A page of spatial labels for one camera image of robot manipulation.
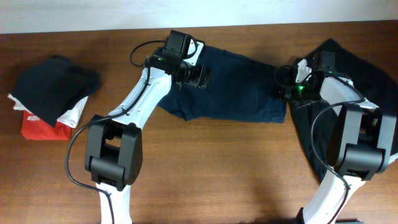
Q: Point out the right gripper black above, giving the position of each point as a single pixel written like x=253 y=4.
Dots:
x=288 y=92

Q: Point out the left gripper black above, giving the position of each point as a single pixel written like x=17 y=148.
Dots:
x=194 y=81

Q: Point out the navy blue shirt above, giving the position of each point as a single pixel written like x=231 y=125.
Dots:
x=240 y=88

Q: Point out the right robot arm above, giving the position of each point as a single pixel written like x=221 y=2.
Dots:
x=361 y=139

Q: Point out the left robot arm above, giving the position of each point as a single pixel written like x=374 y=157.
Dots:
x=114 y=145

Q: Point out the black unfolded shirt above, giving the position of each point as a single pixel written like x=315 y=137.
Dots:
x=374 y=83

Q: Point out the white folded shirt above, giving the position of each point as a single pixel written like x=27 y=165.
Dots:
x=70 y=117

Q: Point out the black folded shirt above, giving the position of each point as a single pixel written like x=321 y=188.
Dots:
x=54 y=86

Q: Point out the red folded shirt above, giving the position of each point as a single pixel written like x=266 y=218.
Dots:
x=34 y=128

